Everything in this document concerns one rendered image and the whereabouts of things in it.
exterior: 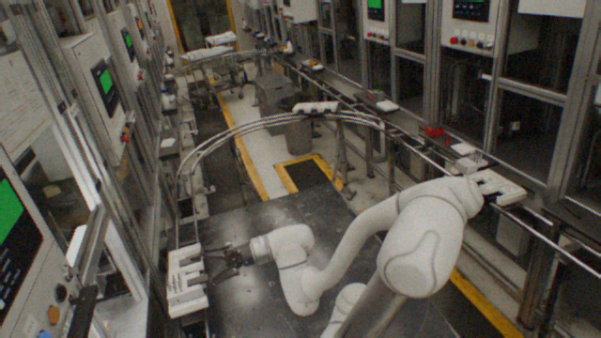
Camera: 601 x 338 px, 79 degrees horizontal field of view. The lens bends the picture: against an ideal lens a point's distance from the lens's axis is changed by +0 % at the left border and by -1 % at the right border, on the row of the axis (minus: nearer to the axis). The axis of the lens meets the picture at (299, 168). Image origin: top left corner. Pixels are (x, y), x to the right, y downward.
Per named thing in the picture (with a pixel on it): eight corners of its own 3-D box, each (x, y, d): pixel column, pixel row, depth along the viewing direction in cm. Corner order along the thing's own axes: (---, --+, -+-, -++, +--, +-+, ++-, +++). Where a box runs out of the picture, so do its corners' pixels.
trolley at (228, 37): (250, 82, 754) (240, 32, 708) (223, 88, 735) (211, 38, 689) (238, 74, 823) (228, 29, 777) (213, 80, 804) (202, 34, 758)
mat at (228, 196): (277, 215, 334) (277, 214, 333) (212, 234, 321) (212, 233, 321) (212, 77, 833) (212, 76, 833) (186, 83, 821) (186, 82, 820)
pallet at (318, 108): (294, 119, 317) (292, 108, 312) (298, 114, 329) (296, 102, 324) (335, 118, 307) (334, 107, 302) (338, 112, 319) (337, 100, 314)
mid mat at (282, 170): (354, 194, 345) (354, 193, 345) (298, 211, 334) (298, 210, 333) (317, 153, 431) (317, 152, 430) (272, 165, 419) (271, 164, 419)
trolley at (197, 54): (202, 112, 621) (186, 53, 575) (191, 105, 663) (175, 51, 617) (248, 97, 661) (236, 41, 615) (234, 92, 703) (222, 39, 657)
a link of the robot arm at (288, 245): (266, 232, 120) (277, 271, 118) (311, 218, 123) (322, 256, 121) (264, 232, 130) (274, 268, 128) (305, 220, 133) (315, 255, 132)
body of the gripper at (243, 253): (253, 254, 128) (226, 263, 126) (248, 236, 124) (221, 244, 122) (257, 268, 122) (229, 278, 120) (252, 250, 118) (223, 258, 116)
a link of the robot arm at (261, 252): (263, 229, 126) (246, 234, 125) (269, 245, 118) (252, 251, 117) (268, 249, 130) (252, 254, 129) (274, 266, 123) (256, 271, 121)
